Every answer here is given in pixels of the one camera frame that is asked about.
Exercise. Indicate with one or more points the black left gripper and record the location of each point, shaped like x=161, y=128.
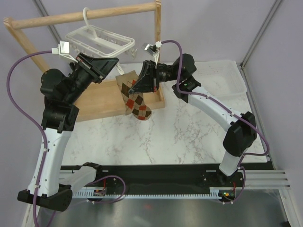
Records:
x=97, y=68

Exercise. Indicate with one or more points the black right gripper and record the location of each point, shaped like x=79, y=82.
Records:
x=147, y=81

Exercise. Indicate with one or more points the argyle sock beige orange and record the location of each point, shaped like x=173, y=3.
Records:
x=134, y=103

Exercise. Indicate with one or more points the white plastic clip hanger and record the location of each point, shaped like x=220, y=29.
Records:
x=99, y=43

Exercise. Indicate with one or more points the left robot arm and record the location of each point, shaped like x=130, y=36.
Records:
x=59, y=117

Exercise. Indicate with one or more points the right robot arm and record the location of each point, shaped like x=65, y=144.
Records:
x=239, y=127

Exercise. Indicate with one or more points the wooden hanger stand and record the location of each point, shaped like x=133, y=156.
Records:
x=98, y=101

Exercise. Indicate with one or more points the white perforated plastic basket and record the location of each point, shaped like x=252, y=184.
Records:
x=221, y=78

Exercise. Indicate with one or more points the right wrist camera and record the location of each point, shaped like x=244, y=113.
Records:
x=153, y=50

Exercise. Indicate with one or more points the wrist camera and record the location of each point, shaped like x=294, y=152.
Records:
x=153, y=50
x=63, y=51

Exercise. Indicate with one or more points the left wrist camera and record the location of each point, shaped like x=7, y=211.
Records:
x=63, y=51

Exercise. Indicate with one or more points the aluminium frame post left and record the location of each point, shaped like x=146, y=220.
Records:
x=43, y=12

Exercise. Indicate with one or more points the aluminium frame post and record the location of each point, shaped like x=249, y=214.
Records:
x=265, y=24
x=43, y=12

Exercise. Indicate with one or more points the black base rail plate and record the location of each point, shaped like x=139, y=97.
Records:
x=164, y=178

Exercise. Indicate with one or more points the white cable duct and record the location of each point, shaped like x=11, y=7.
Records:
x=100, y=193

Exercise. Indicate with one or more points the aluminium frame post right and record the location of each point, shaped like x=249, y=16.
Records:
x=265, y=24

